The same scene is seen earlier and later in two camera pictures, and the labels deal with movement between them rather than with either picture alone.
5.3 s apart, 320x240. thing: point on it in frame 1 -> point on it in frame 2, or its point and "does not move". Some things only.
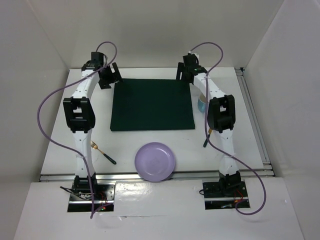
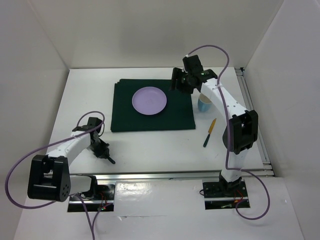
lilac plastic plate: (154, 161) -> (149, 100)
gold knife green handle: (210, 131) does not move
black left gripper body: (108, 77) -> (98, 148)
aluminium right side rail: (267, 166) does not move
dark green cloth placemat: (140, 104) does not move
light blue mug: (201, 103) does not move
